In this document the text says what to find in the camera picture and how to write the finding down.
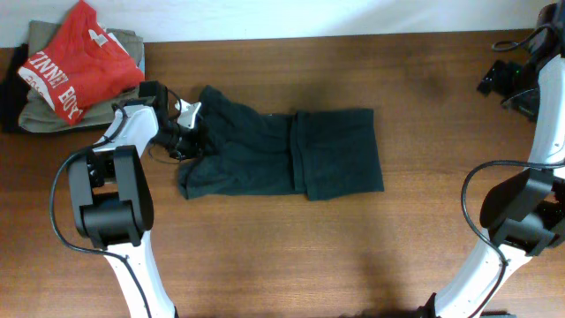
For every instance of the folded black garment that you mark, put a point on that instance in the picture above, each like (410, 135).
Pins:
(13, 101)

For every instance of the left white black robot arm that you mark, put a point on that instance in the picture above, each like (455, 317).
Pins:
(113, 208)

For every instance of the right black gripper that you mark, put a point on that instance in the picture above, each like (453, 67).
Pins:
(497, 79)

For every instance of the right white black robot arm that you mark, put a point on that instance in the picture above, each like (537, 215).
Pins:
(520, 217)

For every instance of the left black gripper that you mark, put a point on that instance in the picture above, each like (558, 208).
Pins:
(195, 145)

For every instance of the dark green Nike t-shirt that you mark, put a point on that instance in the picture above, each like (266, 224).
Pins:
(322, 155)

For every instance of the red printed t-shirt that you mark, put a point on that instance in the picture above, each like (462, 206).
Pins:
(81, 66)

